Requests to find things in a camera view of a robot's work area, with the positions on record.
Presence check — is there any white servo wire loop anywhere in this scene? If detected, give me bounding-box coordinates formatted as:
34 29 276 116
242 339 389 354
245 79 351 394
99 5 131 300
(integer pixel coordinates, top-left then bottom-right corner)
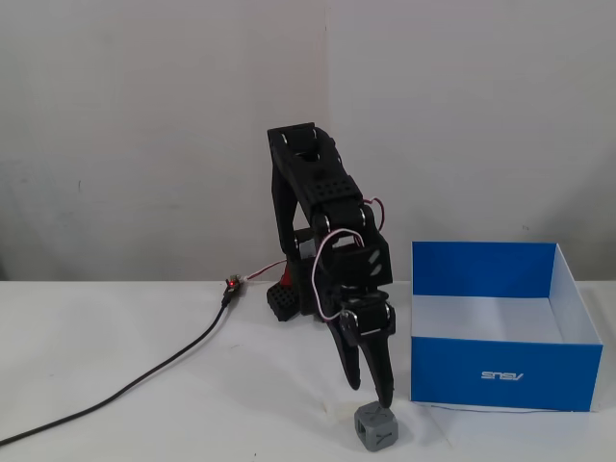
309 230 369 322

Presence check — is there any red white lead wire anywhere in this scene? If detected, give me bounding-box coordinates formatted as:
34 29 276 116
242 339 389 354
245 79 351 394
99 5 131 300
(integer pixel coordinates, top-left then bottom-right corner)
240 258 289 283

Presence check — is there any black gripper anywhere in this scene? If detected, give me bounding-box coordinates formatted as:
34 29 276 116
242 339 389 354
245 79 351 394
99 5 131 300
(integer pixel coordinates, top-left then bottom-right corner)
328 283 398 412

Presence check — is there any small board with red LED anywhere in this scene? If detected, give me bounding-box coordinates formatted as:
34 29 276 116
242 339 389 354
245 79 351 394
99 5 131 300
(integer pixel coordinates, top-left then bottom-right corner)
221 272 248 306

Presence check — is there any gray block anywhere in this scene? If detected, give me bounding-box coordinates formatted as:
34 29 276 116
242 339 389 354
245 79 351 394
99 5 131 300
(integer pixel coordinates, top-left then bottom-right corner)
353 401 401 454

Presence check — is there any blue cardboard box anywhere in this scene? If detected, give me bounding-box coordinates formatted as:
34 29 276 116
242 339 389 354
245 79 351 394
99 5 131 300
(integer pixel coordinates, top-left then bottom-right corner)
410 240 604 414

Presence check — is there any black power cable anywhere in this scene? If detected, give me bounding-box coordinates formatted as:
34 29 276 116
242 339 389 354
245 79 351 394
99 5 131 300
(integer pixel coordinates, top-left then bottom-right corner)
0 293 233 447

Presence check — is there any red and white servo wire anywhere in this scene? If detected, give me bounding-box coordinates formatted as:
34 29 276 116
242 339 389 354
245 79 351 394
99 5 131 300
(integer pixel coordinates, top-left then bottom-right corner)
359 196 389 231

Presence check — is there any clear tape strip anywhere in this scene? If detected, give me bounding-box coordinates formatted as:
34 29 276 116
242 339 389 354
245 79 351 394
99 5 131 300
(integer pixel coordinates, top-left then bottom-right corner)
321 398 358 423

